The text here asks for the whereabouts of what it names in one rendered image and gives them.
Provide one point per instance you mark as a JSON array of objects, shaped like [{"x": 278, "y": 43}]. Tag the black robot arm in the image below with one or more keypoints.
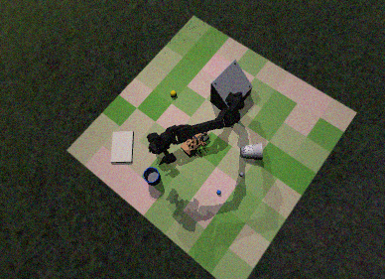
[{"x": 186, "y": 132}]

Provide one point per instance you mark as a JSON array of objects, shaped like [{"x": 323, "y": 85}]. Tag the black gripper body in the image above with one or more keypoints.
[{"x": 169, "y": 157}]

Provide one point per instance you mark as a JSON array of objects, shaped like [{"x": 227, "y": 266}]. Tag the dark blue cylinder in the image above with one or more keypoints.
[{"x": 152, "y": 176}]

